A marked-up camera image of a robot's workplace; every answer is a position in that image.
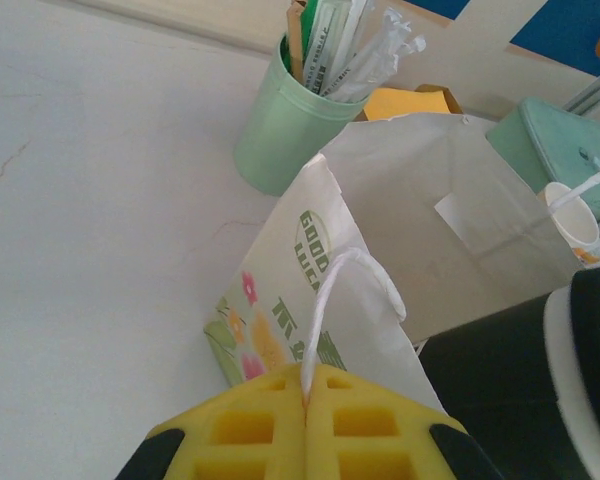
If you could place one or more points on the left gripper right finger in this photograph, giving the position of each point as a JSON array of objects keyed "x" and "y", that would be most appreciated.
[{"x": 375, "y": 430}]

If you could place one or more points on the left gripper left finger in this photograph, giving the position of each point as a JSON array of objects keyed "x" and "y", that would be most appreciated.
[{"x": 240, "y": 430}]

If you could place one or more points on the white paper takeout bag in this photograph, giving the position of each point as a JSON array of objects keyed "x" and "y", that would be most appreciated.
[{"x": 405, "y": 200}]

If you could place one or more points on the stack of paper cups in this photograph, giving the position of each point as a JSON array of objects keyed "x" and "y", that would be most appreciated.
[{"x": 575, "y": 225}]

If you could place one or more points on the brown cardboard napkin tray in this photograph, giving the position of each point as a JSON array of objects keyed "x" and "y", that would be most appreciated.
[{"x": 452, "y": 102}]

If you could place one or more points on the white paper-wrapped straw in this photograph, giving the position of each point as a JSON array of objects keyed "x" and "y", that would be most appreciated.
[
  {"x": 325, "y": 55},
  {"x": 352, "y": 35}
]

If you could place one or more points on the green cylindrical utensil holder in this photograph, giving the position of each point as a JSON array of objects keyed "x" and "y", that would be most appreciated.
[{"x": 290, "y": 130}]

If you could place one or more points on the yellow napkin stack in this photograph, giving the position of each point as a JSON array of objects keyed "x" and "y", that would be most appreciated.
[{"x": 405, "y": 104}]

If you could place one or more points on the mint green zip case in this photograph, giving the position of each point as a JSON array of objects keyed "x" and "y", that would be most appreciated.
[{"x": 545, "y": 140}]

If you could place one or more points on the clear plastic-wrapped straw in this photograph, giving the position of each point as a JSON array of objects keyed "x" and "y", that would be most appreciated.
[{"x": 380, "y": 55}]

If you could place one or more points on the wooden stirrer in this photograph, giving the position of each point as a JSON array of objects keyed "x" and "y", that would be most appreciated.
[{"x": 296, "y": 45}]

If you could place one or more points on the green wrapped straw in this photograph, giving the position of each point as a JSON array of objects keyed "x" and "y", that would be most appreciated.
[{"x": 311, "y": 25}]

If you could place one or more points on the aluminium corner post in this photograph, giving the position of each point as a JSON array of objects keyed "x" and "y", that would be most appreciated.
[{"x": 597, "y": 90}]

